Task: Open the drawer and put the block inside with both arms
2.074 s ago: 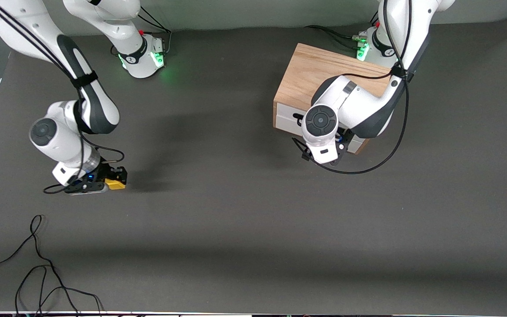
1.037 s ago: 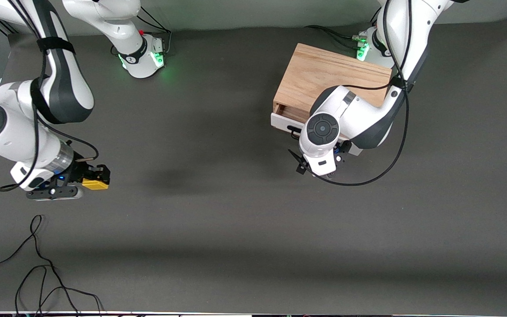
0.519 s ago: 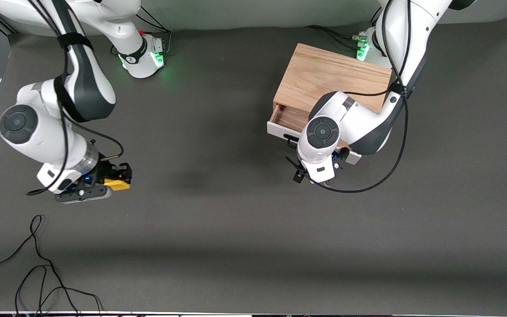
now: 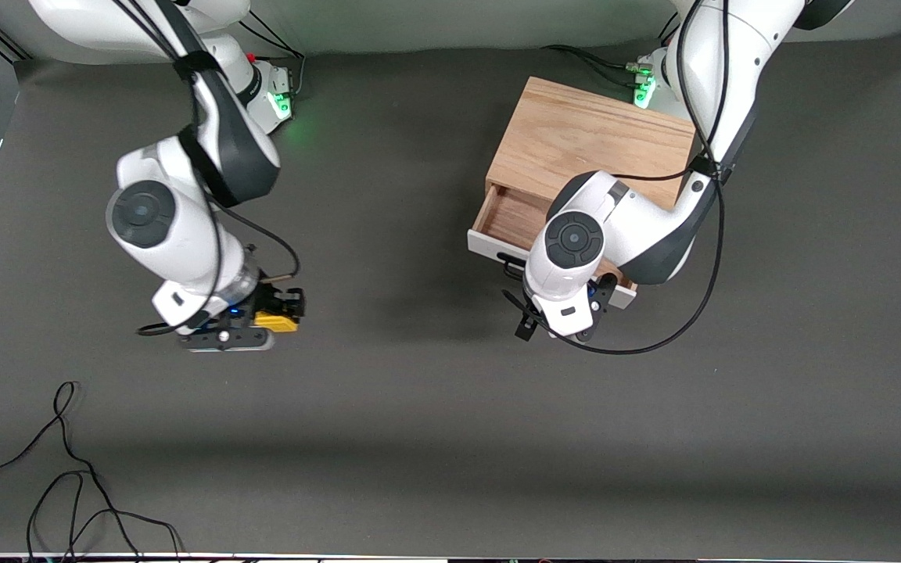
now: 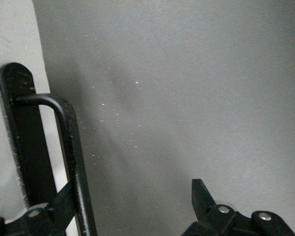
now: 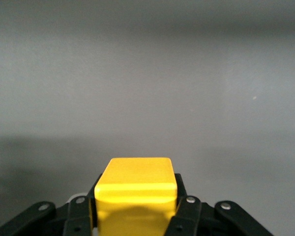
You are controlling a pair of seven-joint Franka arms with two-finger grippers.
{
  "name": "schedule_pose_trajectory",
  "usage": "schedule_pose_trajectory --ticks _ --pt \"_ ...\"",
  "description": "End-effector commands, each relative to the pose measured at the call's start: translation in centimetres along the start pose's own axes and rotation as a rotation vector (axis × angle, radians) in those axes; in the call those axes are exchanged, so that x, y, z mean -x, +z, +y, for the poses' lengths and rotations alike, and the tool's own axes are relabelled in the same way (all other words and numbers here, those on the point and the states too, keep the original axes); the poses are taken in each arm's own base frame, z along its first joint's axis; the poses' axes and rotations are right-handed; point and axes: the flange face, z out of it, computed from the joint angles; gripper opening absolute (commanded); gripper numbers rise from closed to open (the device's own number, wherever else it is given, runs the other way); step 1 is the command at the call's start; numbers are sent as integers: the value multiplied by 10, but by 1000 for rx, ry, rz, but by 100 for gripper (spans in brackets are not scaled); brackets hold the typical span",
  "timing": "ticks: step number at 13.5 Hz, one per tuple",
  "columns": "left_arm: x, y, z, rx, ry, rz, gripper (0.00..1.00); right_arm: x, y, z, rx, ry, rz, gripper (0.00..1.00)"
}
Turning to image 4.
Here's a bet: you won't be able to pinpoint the yellow cube block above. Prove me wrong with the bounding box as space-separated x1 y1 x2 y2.
254 310 300 335

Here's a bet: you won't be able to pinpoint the black metal drawer handle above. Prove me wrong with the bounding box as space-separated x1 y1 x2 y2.
497 251 534 283

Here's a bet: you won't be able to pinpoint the white-fronted wooden drawer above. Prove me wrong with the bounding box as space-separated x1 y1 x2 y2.
467 183 639 310

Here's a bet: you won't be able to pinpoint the wooden drawer cabinet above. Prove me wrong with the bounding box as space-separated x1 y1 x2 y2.
486 76 699 213

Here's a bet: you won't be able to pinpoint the black cable along right arm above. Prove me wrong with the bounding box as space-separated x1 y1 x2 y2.
110 0 303 338

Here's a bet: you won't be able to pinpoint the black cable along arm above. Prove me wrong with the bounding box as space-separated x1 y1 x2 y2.
568 0 734 357
110 0 303 338

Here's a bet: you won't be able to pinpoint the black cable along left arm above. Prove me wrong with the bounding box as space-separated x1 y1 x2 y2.
568 0 734 357

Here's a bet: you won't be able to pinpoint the thin black loose cable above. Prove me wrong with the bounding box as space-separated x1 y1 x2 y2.
0 381 185 561

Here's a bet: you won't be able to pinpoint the black cables at right arm base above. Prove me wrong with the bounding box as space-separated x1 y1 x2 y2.
238 20 307 99

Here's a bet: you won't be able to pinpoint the black cables at arm base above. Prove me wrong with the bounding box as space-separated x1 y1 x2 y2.
238 20 307 99
540 43 655 88

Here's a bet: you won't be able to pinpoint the black cables at left arm base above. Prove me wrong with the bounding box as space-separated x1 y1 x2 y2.
540 43 655 88

